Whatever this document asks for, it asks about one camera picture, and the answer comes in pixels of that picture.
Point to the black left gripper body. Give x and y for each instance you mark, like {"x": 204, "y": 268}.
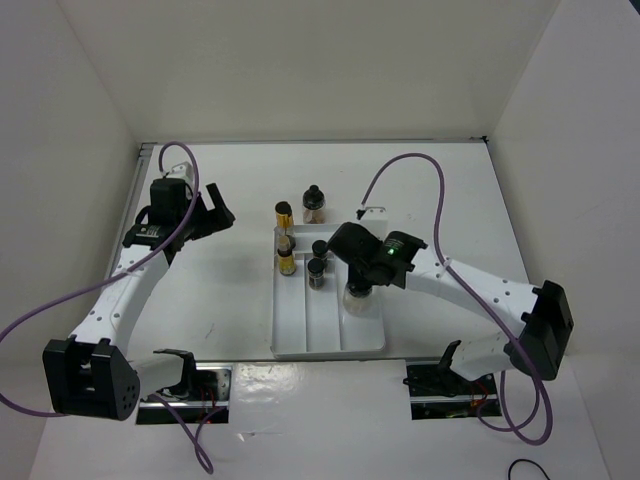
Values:
{"x": 181, "y": 216}

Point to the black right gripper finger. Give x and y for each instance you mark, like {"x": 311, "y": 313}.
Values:
{"x": 398, "y": 279}
{"x": 355, "y": 281}

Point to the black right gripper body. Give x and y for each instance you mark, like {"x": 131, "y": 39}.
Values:
{"x": 362, "y": 265}

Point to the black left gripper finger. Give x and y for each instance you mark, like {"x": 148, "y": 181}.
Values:
{"x": 210, "y": 221}
{"x": 174, "y": 248}

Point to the black top shaker white spice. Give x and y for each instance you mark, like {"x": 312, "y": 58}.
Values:
{"x": 357, "y": 297}

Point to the black cap spice jar front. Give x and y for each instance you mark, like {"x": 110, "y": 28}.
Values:
{"x": 316, "y": 273}

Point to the black cap spice jar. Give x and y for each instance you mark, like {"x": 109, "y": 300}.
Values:
{"x": 320, "y": 251}
{"x": 316, "y": 273}

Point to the yellow oil bottle tan cap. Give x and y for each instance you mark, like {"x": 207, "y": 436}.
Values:
{"x": 286, "y": 261}

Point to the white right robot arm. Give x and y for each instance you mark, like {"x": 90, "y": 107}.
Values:
{"x": 535, "y": 322}

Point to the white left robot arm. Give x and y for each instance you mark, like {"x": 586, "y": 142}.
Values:
{"x": 89, "y": 373}

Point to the white plastic organizer tray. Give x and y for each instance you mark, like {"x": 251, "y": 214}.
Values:
{"x": 313, "y": 324}

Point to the gold capped glass grinder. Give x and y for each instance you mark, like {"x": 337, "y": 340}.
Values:
{"x": 285, "y": 221}

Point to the black top shaker brown spice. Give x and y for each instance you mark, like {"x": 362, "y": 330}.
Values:
{"x": 313, "y": 202}

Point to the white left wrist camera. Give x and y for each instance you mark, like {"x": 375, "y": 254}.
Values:
{"x": 183, "y": 171}

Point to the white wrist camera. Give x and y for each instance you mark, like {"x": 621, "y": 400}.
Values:
{"x": 374, "y": 219}
{"x": 183, "y": 171}

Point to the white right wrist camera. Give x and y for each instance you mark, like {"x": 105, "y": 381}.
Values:
{"x": 374, "y": 219}

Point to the aluminium table edge rail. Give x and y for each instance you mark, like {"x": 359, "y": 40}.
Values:
{"x": 131, "y": 204}

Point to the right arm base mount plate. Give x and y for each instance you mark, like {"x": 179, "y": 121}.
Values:
{"x": 437, "y": 394}

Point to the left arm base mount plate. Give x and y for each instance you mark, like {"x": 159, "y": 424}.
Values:
{"x": 206, "y": 400}

